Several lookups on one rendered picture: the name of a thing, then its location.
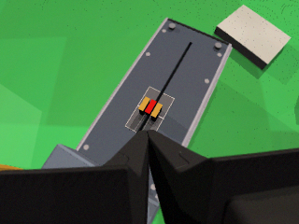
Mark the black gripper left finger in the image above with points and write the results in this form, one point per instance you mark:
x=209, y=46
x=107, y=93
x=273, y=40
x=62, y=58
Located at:
x=114, y=193

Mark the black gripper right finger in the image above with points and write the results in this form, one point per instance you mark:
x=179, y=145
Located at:
x=193, y=189

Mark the orange block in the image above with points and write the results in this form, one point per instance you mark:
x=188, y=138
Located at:
x=7, y=167

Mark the beige flat rectangular block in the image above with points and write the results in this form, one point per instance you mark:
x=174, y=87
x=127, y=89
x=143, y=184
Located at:
x=254, y=37

